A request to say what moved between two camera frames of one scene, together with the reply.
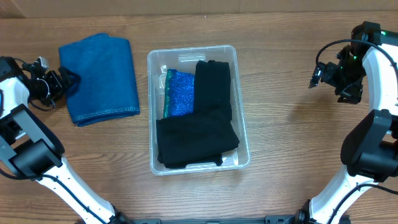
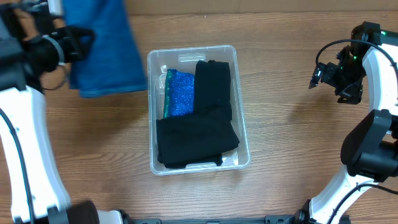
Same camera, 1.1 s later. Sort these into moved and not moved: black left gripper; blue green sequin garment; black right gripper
Moved: black left gripper
Not moved: black right gripper; blue green sequin garment
